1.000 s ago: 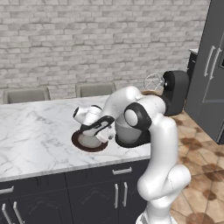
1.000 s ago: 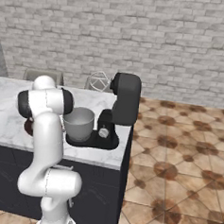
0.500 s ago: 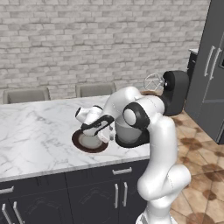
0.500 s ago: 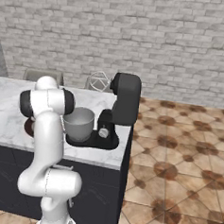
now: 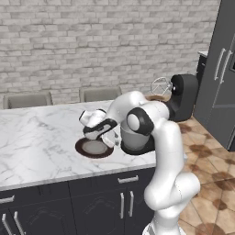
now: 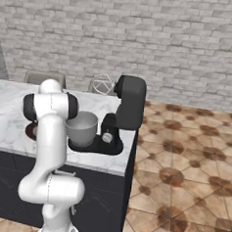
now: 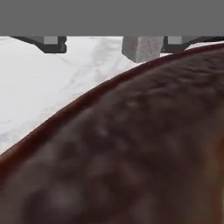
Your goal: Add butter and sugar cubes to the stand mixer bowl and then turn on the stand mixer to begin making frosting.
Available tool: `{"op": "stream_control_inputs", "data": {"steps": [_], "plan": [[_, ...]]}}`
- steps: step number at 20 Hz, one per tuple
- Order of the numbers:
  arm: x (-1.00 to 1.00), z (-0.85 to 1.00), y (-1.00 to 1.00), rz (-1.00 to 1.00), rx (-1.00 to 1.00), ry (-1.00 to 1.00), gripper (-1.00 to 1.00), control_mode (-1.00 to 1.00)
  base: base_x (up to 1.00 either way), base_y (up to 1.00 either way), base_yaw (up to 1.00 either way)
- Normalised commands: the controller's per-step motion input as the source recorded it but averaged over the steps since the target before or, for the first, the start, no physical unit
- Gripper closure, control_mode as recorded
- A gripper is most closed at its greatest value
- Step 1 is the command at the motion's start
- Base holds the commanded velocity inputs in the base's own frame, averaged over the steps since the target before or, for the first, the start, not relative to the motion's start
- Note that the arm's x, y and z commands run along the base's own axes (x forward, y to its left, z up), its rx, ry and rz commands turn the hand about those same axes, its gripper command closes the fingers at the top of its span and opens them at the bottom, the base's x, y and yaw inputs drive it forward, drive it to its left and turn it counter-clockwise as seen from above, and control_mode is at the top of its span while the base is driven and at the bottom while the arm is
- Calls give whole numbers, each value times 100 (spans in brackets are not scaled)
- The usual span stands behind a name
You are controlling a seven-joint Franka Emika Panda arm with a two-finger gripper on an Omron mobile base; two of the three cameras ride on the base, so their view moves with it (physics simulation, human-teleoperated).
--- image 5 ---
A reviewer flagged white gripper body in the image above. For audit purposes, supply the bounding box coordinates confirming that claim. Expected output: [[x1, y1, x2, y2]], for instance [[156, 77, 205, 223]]
[[101, 129, 121, 149]]

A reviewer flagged grey mixer bowl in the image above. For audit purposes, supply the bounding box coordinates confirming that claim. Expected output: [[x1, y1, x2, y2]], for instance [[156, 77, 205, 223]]
[[119, 120, 151, 151]]

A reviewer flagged black stand mixer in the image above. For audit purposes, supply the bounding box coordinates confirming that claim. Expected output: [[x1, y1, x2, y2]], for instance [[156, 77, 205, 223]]
[[119, 73, 200, 156]]

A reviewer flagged dark brown round plate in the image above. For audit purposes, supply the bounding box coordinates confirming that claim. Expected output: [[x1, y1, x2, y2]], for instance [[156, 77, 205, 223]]
[[74, 136, 116, 160]]

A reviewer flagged dark drawer front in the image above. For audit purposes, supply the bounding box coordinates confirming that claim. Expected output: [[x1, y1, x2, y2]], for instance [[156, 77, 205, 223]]
[[68, 166, 156, 191], [0, 181, 72, 213]]

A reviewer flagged grey stool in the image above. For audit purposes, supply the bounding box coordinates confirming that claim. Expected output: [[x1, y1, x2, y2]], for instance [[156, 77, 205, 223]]
[[79, 86, 123, 103], [2, 91, 54, 110]]

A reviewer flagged brown round board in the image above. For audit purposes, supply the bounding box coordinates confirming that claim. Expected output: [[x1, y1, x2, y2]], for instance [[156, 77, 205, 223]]
[[144, 94, 171, 104]]

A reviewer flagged dark cupboard door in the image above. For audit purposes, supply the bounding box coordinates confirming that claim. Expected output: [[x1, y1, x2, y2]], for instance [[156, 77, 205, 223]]
[[0, 208, 14, 235], [123, 183, 158, 235], [8, 197, 75, 235], [70, 186, 129, 235]]

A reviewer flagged dark grey fridge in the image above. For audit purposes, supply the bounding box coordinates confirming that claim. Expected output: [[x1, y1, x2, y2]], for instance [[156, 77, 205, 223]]
[[193, 0, 235, 151]]

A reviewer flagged dark cupboard run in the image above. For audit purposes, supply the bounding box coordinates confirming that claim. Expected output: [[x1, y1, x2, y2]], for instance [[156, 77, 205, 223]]
[[196, 50, 209, 83]]

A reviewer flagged silver drawer handle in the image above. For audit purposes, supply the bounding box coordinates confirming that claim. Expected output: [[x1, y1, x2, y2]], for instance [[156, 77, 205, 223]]
[[0, 195, 16, 205], [117, 174, 140, 185]]

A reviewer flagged silver door handle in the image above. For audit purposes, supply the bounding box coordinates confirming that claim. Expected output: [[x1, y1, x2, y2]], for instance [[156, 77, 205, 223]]
[[119, 192, 126, 219], [13, 210, 26, 235], [129, 190, 135, 218], [1, 213, 9, 235]]

